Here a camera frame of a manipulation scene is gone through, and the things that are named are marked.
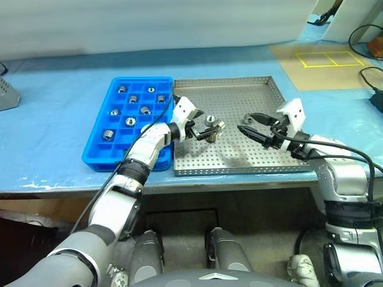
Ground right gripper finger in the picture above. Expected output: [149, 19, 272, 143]
[248, 112, 278, 127]
[236, 124, 269, 148]

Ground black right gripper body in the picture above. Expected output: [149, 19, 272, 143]
[264, 119, 290, 151]

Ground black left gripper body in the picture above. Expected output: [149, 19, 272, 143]
[184, 119, 201, 141]

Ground blue plastic compartment tray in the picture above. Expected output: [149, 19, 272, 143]
[81, 75, 175, 173]

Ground perforated metal tray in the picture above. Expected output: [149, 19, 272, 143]
[171, 75, 314, 178]

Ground brown cardboard mat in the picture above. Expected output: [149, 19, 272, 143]
[270, 43, 383, 91]

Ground grey rounded robot leg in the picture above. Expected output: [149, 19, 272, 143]
[128, 229, 165, 285]
[204, 227, 256, 273]

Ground white foam board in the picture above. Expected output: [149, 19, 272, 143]
[321, 0, 383, 41]

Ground orange brown object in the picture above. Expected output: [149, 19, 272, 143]
[367, 35, 383, 61]

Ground grey robot torso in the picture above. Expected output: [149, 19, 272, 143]
[128, 268, 262, 287]

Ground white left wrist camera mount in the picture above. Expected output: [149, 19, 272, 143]
[171, 96, 199, 141]

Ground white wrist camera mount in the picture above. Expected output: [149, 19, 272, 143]
[275, 97, 307, 152]
[171, 96, 199, 141]

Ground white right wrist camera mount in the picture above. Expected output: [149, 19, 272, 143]
[275, 97, 307, 152]

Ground black cable with adapter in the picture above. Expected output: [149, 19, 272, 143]
[358, 66, 383, 113]

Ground black looped cable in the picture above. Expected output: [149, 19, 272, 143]
[348, 24, 383, 59]

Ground black clamp with cable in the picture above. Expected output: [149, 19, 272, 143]
[306, 0, 345, 26]

